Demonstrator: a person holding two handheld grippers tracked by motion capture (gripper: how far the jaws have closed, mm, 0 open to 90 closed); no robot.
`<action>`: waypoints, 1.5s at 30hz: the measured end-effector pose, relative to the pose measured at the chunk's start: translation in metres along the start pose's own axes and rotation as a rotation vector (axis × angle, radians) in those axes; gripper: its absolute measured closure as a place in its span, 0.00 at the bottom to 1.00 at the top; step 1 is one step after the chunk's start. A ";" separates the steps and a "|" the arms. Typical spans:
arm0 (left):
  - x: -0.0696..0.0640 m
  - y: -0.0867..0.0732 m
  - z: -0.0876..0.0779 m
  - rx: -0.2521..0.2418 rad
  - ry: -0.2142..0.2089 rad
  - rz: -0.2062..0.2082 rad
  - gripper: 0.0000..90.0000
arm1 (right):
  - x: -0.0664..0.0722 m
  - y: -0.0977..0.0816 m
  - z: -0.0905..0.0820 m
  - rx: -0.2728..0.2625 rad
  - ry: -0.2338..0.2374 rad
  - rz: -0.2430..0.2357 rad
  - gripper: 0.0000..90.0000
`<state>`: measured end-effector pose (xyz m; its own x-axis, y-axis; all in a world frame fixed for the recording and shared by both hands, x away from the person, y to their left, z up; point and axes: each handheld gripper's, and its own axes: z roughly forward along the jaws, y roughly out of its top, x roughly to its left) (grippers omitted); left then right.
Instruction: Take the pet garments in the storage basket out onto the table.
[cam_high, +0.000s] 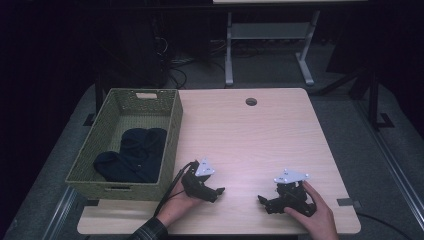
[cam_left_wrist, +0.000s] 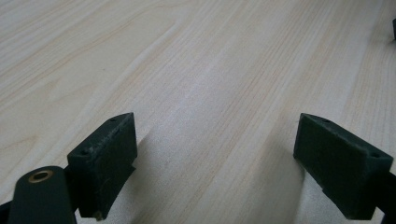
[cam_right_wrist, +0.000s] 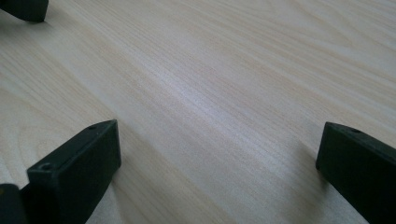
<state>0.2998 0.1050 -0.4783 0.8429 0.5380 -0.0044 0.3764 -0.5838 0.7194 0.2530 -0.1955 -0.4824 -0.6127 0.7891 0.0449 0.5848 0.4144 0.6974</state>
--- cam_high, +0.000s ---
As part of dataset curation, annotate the dark blue cloth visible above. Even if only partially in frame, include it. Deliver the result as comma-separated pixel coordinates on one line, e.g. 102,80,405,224
93,127,168,184

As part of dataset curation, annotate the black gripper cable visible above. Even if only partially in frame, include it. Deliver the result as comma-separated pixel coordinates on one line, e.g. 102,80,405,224
152,160,198,218

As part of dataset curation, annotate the metal floor rail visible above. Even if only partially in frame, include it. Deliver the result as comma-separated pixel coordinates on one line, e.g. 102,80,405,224
41,185,78,240
352,99,424,222

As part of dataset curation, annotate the grey metal desk frame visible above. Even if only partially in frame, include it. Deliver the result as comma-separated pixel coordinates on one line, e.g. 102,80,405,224
224,9,321,87

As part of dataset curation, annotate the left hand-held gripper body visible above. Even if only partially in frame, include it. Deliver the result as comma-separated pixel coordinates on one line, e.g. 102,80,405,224
181,157,218,203

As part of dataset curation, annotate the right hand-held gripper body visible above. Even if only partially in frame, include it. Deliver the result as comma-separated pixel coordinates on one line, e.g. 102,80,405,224
273,168,317,218

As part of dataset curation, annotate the grey tape piece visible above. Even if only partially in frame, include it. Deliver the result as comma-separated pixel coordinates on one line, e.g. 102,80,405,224
336,197,362,208

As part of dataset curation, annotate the black floor cable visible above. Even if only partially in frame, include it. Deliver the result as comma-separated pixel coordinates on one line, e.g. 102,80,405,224
356,212,415,240

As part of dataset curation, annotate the person's left hand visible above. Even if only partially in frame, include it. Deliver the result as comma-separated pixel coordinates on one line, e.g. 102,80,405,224
155,179,205,228

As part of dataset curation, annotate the person's right hand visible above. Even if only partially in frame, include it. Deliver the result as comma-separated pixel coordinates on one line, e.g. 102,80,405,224
283,180,340,240

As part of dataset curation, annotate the green woven basket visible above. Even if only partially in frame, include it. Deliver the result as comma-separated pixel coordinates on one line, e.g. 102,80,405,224
65,87,184,202

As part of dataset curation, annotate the black tape piece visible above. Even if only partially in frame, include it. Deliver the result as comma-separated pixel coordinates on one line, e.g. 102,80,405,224
82,112,96,127

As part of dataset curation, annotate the dark metal stand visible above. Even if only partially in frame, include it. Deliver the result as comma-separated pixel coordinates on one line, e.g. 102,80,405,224
313,64,396,132

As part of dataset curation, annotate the tangle of floor cables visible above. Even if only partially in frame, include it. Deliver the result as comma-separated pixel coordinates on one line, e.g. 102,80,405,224
156,34,228,90

